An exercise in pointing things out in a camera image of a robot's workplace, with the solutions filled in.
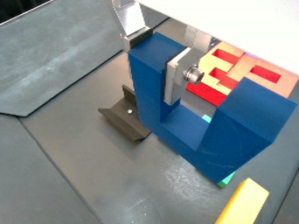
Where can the black angle bracket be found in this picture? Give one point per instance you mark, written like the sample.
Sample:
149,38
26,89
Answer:
125,118

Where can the red slotted board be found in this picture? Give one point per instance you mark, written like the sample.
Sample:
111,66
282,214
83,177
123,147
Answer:
226,65

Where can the yellow long bar block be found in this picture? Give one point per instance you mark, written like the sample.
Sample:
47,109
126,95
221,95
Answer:
245,204

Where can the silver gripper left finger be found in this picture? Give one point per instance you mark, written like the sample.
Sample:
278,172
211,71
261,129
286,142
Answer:
134,30

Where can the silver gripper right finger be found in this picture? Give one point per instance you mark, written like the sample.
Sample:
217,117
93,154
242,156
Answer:
183,66

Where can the blue U-shaped block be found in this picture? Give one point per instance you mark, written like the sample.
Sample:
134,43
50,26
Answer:
243,127

